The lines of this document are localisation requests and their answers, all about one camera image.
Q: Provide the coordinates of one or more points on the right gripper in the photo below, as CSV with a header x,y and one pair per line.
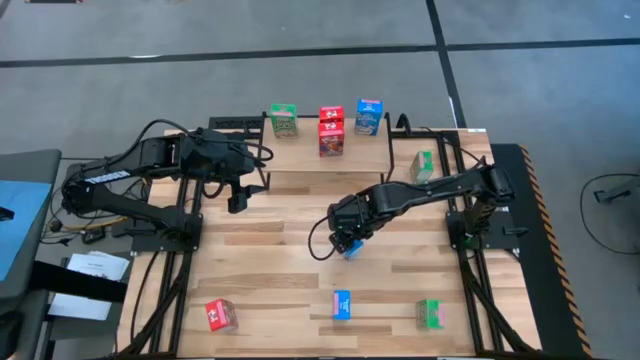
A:
x,y
352,217

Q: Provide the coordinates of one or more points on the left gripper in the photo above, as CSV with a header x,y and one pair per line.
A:
x,y
225,155

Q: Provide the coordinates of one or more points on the blue Rice Krispies cereal box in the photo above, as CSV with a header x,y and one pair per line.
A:
x,y
356,251
342,305
368,122

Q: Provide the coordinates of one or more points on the green Apple Jacks cereal box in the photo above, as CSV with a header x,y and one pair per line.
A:
x,y
422,169
284,125
429,315

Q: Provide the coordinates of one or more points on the red Froot Loops cereal box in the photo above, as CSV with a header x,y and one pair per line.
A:
x,y
331,142
220,316
331,114

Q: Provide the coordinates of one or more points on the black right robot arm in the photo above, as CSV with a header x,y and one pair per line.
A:
x,y
430,187

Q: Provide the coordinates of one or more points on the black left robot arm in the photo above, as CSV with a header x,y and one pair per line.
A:
x,y
107,176

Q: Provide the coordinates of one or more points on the small black power box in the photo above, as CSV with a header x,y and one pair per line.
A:
x,y
93,235

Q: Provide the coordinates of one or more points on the white paper sheet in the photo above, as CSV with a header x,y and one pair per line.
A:
x,y
80,306
97,265

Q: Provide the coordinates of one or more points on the black flat bar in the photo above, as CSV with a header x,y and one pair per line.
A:
x,y
80,282

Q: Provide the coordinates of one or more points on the black mat with hazard stripes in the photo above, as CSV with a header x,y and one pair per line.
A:
x,y
545,300

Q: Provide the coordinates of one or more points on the grey cart with blue top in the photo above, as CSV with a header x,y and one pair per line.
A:
x,y
25,225

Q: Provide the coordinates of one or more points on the black floor stand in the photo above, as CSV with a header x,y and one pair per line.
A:
x,y
620,190

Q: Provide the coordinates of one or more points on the black aluminium frame rails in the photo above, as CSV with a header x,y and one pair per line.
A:
x,y
443,150
182,197

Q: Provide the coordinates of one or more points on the wooden shelf black metal frame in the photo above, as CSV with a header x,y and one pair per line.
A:
x,y
295,157

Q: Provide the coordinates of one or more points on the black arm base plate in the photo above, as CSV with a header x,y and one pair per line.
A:
x,y
150,242
505,235

